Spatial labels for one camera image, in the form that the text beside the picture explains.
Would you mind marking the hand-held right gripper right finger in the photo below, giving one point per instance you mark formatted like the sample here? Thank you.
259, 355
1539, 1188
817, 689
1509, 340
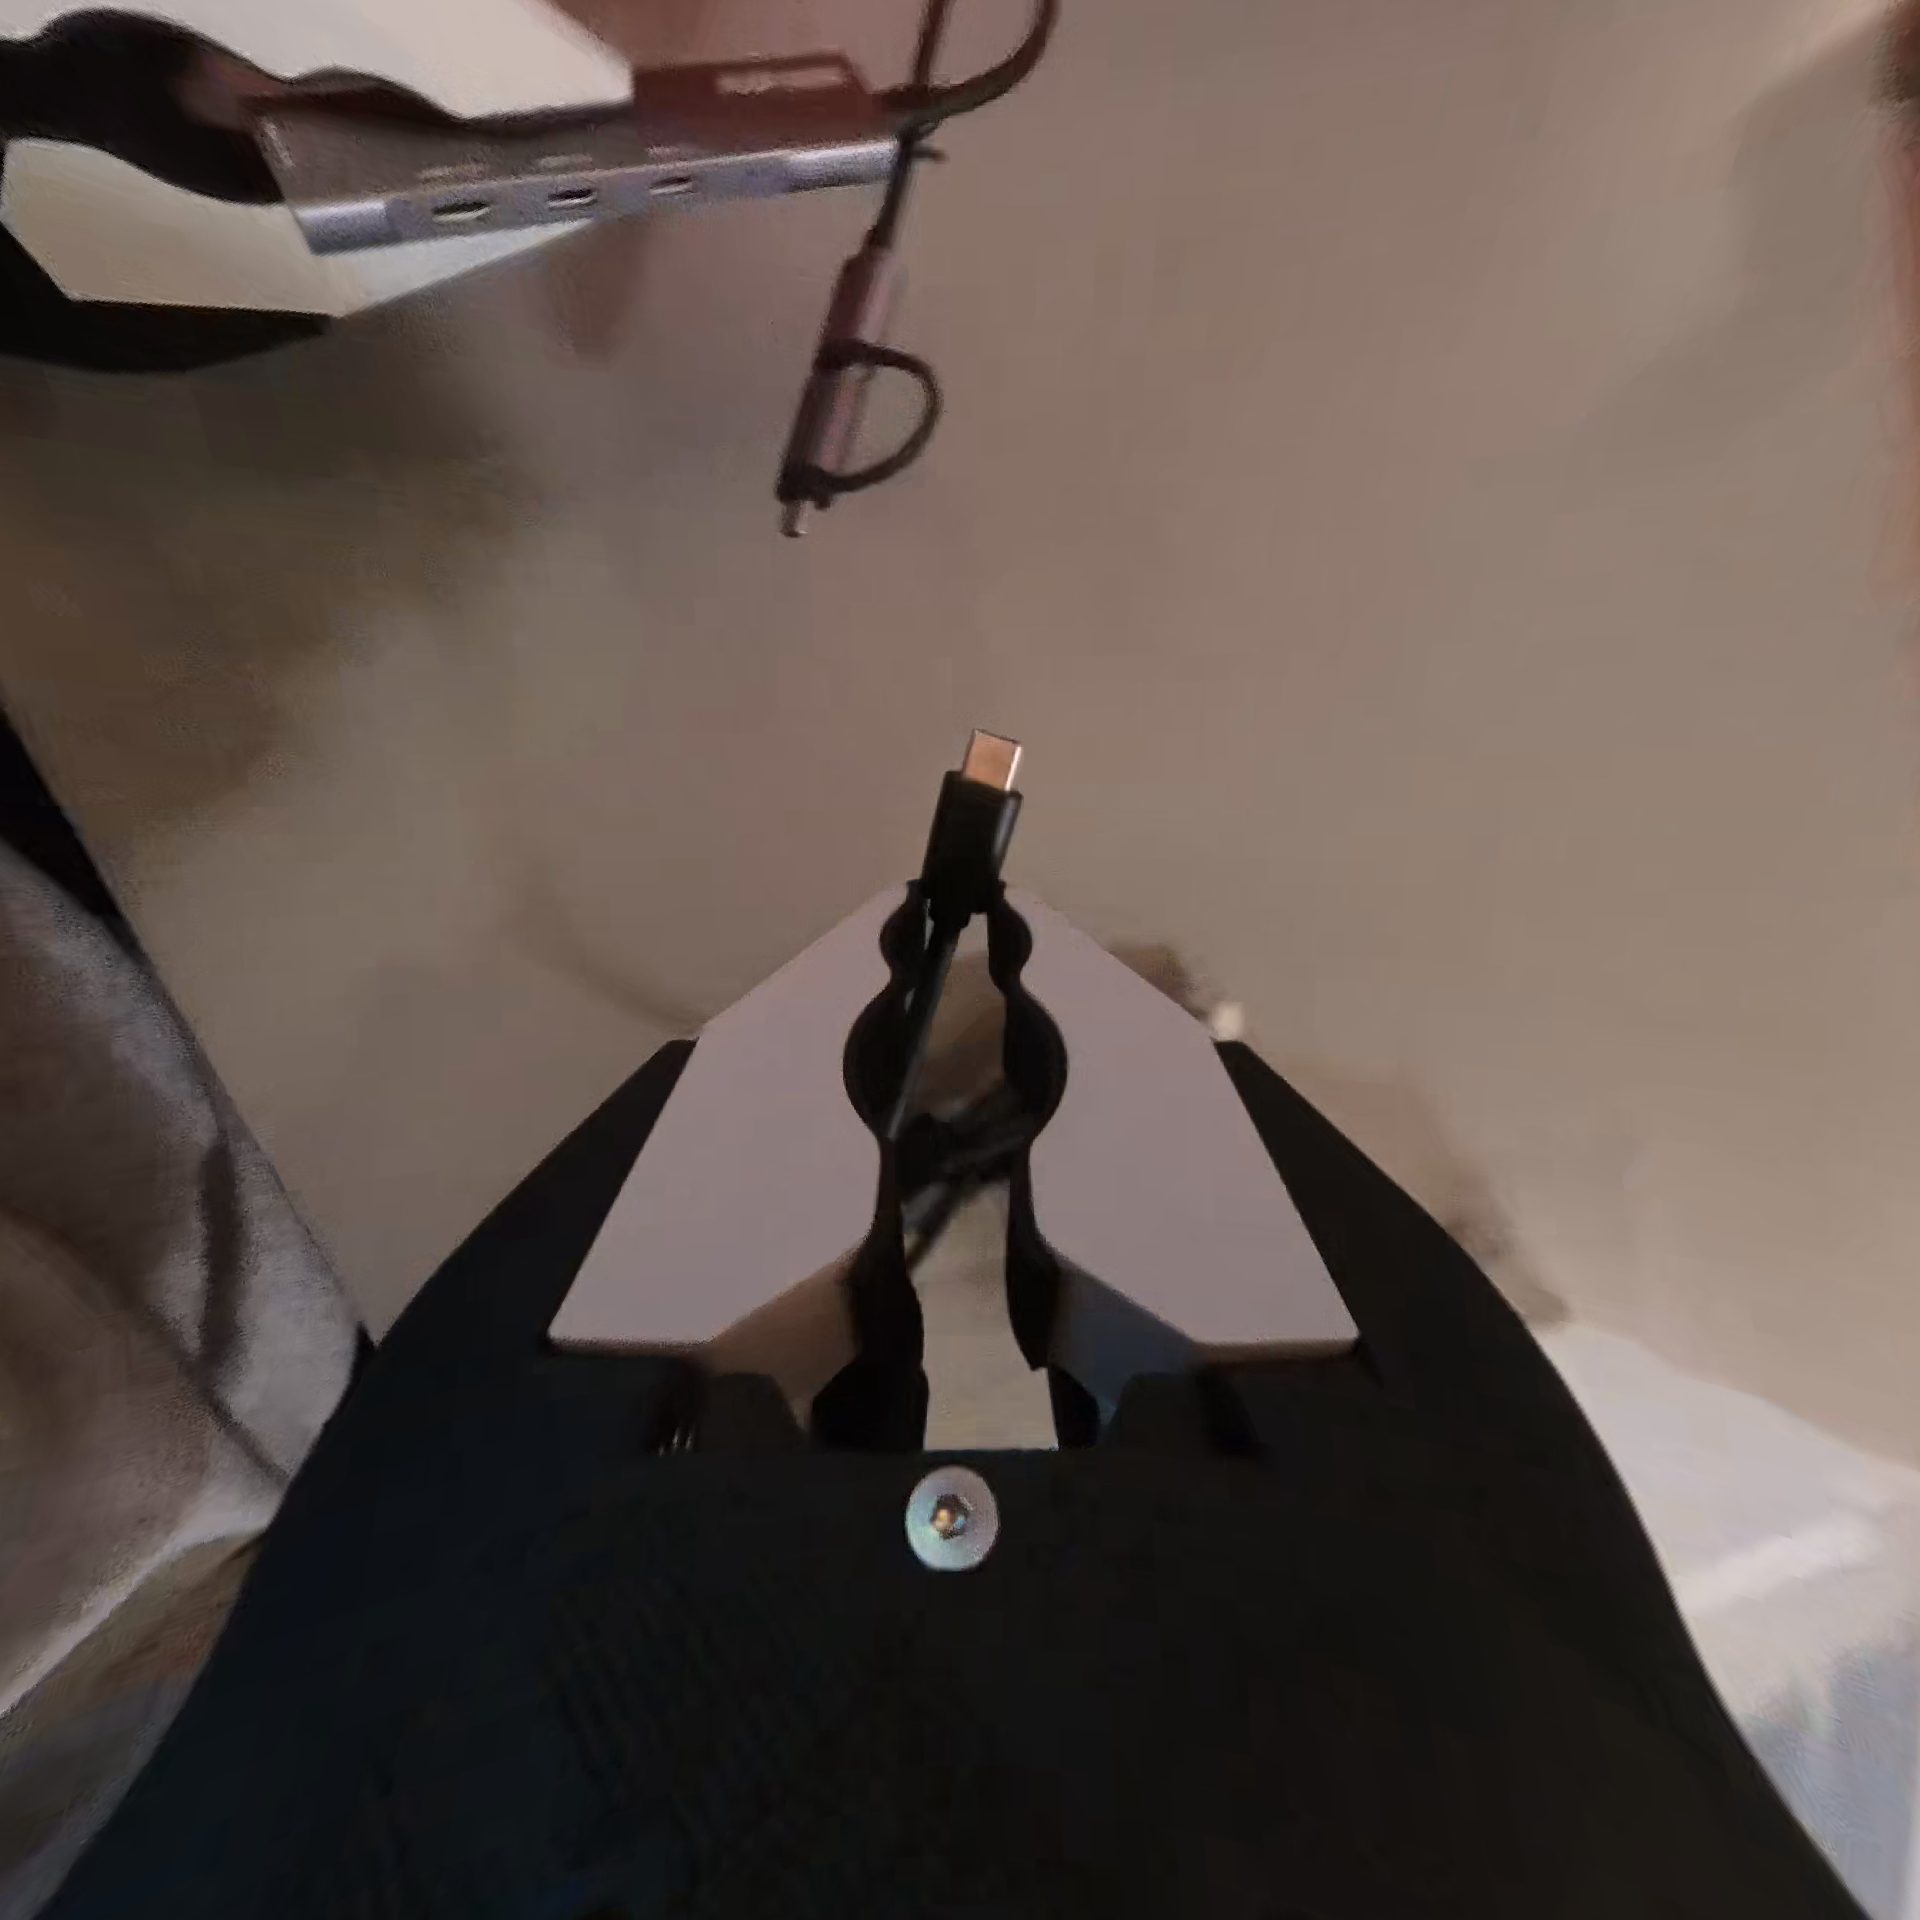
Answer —
1185, 1184

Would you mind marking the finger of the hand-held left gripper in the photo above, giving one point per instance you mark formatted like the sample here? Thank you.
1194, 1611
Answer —
166, 240
422, 52

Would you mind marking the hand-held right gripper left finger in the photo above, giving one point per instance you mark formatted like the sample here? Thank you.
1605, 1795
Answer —
720, 1184

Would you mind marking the grey usb hub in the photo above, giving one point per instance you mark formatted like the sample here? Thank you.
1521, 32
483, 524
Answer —
600, 165

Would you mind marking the grey cloth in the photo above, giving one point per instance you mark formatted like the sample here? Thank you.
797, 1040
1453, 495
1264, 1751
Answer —
135, 1201

